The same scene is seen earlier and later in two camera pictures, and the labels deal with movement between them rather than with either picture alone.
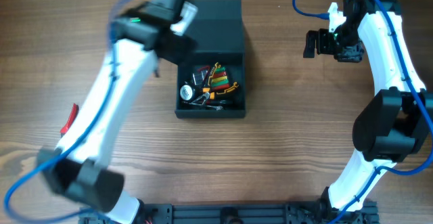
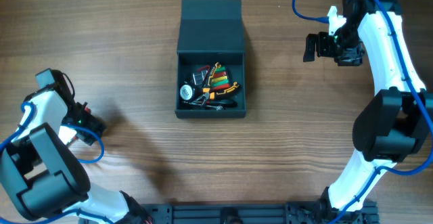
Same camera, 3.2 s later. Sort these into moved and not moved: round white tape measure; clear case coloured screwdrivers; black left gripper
Moved: black left gripper
Not moved: round white tape measure; clear case coloured screwdrivers
